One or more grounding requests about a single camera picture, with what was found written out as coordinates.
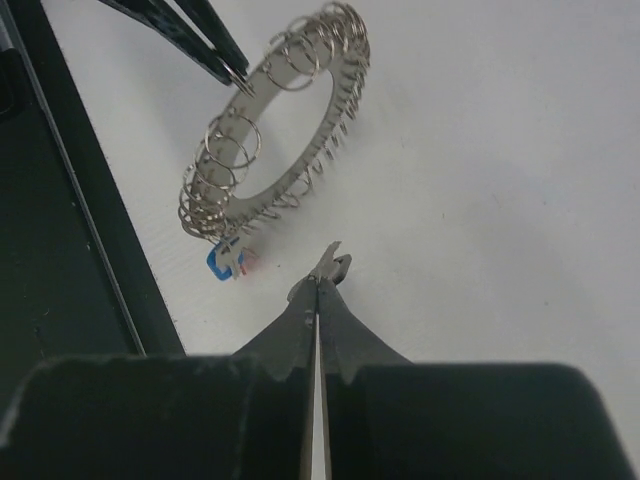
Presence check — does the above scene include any blue key tag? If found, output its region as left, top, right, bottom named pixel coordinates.
left=206, top=243, right=243, bottom=281

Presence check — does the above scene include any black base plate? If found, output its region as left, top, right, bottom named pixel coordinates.
left=1, top=1, right=184, bottom=409

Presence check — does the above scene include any red key tag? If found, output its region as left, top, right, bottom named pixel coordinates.
left=238, top=248, right=259, bottom=275

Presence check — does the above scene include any black key fob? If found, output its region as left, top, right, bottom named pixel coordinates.
left=310, top=241, right=352, bottom=285

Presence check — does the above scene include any metal disc with keyrings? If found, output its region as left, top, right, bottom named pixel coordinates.
left=178, top=1, right=370, bottom=241

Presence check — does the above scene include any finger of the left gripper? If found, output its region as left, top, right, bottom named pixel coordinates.
left=103, top=0, right=234, bottom=86
left=170, top=1, right=249, bottom=80

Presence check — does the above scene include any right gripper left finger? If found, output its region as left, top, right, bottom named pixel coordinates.
left=1, top=278, right=318, bottom=479

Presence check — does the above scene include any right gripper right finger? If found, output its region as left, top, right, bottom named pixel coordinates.
left=318, top=280, right=635, bottom=479

